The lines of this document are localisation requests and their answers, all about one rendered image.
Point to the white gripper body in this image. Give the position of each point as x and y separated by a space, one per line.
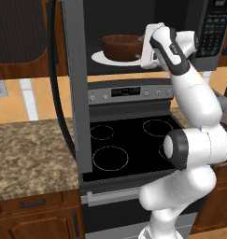
147 51

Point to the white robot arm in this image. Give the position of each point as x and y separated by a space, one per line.
195 99

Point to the brown bowl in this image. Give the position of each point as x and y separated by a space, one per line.
121 47

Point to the white round microwave plate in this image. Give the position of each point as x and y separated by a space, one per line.
99 58

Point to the grey black microwave oven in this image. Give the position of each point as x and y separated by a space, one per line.
211 28

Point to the grey microwave door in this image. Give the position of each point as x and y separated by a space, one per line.
77 93

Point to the wooden cupboard door dark glass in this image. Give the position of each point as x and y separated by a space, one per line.
18 31

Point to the dark oven door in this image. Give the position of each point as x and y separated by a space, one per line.
111 217

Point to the steel cooker knob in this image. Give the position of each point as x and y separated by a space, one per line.
105 97
169 92
146 93
158 92
92 98

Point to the steel cooker with oven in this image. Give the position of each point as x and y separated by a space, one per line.
130 107

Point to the black glass hob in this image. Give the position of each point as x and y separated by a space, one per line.
133 146

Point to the wooden drawer front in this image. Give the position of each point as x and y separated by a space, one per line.
224 177
6 203

